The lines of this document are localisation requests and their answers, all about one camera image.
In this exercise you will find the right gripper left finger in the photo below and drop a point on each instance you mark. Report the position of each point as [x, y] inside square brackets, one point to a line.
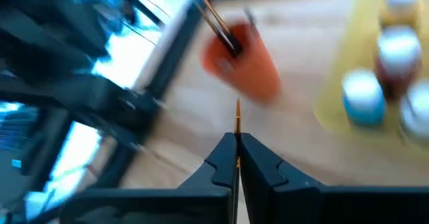
[201, 204]

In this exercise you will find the red paint bottle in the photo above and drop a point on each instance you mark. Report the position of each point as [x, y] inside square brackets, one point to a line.
[399, 59]

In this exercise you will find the yellow translucent plastic tray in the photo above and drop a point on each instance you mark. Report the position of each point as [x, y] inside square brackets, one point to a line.
[338, 59]

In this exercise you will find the red-orange plastic cup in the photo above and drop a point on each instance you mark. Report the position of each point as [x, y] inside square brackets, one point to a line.
[254, 73]

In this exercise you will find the small yellow paint bottle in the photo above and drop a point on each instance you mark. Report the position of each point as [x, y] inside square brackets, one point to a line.
[402, 2]

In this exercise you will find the light blue paint bottle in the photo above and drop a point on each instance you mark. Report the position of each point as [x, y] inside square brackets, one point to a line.
[363, 100]

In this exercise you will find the black aluminium table frame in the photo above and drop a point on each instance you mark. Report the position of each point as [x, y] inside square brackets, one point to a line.
[169, 69]

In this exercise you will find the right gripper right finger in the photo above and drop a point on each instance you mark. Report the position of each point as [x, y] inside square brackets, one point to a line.
[285, 204]

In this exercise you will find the white paint bottle black label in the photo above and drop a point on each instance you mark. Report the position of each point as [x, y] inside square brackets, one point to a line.
[417, 113]

